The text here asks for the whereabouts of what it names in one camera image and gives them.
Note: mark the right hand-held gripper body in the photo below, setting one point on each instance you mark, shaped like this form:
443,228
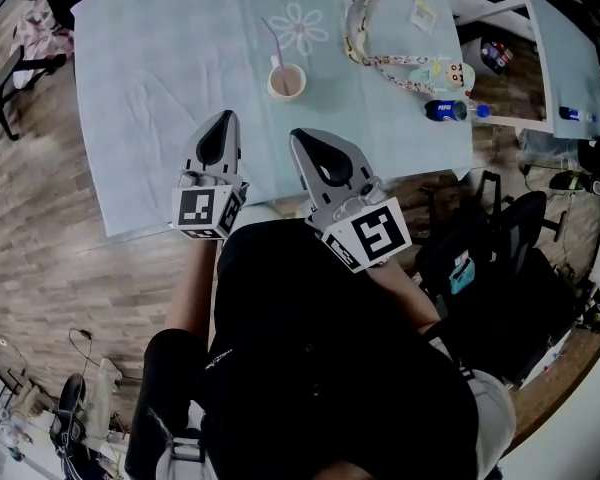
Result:
380,235

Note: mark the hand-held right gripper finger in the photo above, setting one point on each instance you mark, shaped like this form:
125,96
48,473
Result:
307,173
357,158

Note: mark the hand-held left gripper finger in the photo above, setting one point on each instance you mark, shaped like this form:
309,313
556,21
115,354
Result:
234,153
194,150

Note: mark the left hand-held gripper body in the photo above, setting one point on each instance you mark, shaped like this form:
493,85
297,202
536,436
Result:
197,208

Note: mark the white cup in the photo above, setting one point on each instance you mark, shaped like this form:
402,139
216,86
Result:
287,97

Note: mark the purple bendy straw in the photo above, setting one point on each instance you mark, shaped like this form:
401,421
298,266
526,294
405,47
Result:
278,48

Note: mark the person's right forearm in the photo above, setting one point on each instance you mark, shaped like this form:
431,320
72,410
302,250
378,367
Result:
405,293

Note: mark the person's left forearm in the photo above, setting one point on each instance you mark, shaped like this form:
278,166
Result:
192,288

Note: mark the person's light trousers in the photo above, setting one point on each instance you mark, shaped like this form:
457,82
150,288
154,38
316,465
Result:
265,213

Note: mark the pale blue flowered tablecloth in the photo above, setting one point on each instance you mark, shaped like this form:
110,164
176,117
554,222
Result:
155,93

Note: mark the teal pouch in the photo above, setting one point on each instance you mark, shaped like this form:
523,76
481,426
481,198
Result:
462,275

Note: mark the blue label cola bottle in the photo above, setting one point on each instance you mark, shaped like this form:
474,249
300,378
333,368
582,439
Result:
445,110

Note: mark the pale green cartoon pouch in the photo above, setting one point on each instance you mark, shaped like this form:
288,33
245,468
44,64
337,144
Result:
455,75

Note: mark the person's black shirt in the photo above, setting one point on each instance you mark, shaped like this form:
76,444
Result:
320,368

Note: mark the small clear plastic packet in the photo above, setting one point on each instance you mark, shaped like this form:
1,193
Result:
424,14

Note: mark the white bag with wrappers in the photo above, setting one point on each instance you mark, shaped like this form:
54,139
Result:
495,55

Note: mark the pink cloth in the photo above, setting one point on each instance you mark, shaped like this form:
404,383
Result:
42,38

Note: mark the beige cloth bag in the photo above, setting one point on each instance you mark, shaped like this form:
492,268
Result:
100,393

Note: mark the blue label plastic bottle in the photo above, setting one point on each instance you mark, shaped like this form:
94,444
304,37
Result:
572,114

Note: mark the white table with blue top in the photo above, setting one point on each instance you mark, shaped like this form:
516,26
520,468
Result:
570,68

